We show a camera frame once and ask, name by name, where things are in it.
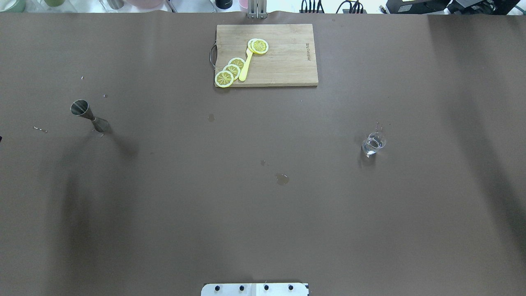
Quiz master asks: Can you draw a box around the clear glass measuring cup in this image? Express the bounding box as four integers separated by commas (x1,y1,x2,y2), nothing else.
361,132,387,157

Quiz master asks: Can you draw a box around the steel jigger shaker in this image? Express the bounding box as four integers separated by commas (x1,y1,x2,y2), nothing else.
71,99,110,133

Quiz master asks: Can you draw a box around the pink cup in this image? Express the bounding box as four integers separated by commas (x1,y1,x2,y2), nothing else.
238,0,248,12

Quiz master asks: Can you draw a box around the green cup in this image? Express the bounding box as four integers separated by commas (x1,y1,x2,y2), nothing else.
0,0,26,13

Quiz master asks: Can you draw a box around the middle lemon slice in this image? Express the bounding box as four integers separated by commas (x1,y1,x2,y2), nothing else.
223,64,242,81

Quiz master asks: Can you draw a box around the upper lemon slice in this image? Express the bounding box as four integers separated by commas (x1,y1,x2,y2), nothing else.
228,57,245,70

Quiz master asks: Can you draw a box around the wooden cutting board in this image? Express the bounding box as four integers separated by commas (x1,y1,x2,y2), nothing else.
215,24,318,88

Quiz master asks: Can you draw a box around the lemon slice on fork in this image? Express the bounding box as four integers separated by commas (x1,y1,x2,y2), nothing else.
247,39,269,54

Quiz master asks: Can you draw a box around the black orange usb hub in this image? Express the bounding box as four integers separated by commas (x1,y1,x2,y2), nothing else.
299,0,325,14

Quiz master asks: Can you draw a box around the black thermos bottle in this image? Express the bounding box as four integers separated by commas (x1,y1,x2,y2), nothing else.
214,0,233,10

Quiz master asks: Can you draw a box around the pink bowl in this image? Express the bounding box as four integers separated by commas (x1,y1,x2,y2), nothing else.
126,0,164,9

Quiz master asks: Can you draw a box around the lemon slice near handle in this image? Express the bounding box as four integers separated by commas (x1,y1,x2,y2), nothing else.
214,70,235,88

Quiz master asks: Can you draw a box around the aluminium frame post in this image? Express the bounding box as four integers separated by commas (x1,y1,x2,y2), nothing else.
247,0,268,19

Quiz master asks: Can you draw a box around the white pedestal base plate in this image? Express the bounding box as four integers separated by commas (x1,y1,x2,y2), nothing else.
201,282,310,296

